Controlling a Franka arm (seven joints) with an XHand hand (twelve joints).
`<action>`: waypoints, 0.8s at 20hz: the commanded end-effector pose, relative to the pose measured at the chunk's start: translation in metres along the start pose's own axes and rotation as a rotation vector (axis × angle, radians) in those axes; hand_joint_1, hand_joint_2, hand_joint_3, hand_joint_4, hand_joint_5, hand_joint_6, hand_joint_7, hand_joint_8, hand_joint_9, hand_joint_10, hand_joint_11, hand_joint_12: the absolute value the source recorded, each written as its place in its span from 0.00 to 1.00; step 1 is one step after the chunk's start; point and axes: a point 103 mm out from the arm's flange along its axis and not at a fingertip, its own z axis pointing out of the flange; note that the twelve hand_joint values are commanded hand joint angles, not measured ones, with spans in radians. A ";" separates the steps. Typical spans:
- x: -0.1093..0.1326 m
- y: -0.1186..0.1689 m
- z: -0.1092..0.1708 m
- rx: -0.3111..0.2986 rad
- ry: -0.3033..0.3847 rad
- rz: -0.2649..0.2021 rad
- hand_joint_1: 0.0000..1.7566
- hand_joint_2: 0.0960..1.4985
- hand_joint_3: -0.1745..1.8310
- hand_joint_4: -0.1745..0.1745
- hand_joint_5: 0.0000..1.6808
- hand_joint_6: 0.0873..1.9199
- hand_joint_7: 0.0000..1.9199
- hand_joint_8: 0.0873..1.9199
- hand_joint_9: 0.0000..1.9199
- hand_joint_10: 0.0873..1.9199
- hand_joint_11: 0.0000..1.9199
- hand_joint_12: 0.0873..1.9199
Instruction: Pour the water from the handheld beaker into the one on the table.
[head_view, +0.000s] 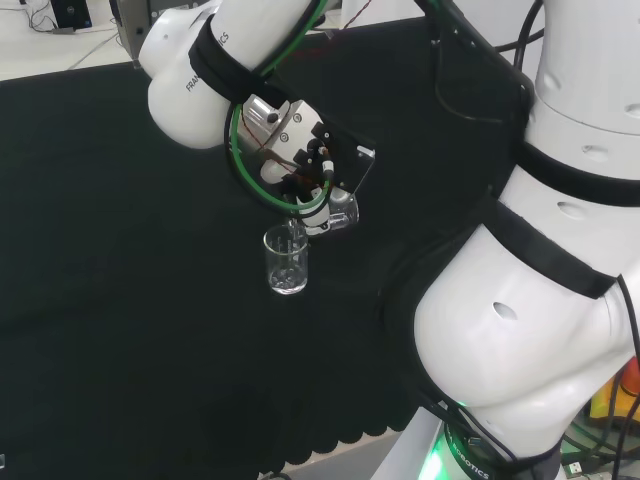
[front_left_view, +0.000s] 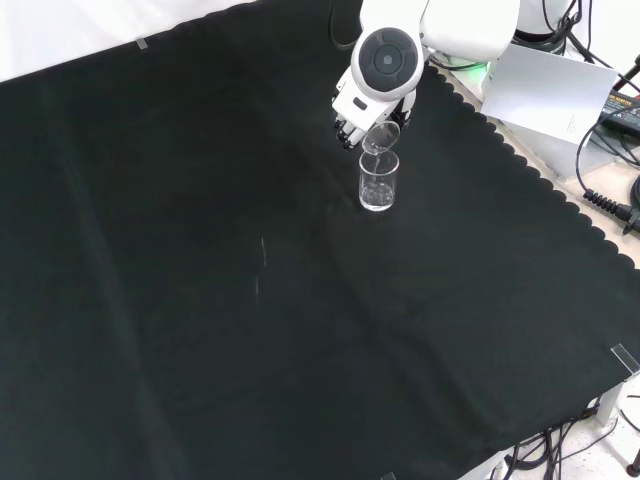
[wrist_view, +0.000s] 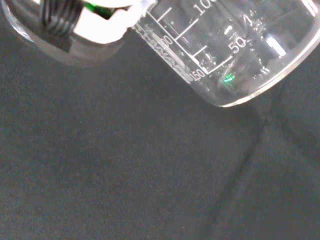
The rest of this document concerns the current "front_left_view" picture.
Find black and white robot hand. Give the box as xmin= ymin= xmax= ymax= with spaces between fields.
xmin=329 ymin=69 xmax=418 ymax=151

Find clear glass beaker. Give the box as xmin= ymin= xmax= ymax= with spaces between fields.
xmin=360 ymin=120 xmax=402 ymax=157
xmin=357 ymin=149 xmax=401 ymax=213

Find black bench cloth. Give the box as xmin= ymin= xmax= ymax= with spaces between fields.
xmin=0 ymin=0 xmax=640 ymax=480

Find pale grey box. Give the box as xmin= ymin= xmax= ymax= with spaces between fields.
xmin=492 ymin=117 xmax=619 ymax=182

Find black power adapter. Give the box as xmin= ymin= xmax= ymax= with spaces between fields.
xmin=597 ymin=92 xmax=640 ymax=129

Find black looped cable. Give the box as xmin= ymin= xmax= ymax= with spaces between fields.
xmin=327 ymin=0 xmax=364 ymax=51

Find black arm base cables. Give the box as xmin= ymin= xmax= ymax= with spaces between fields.
xmin=542 ymin=0 xmax=640 ymax=96

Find black cable with ribbed plug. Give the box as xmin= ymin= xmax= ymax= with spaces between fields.
xmin=574 ymin=119 xmax=640 ymax=237

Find black cable bundle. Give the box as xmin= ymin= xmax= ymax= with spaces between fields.
xmin=499 ymin=417 xmax=640 ymax=480

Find white bench bracket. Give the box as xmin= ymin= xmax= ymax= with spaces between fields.
xmin=596 ymin=373 xmax=640 ymax=427

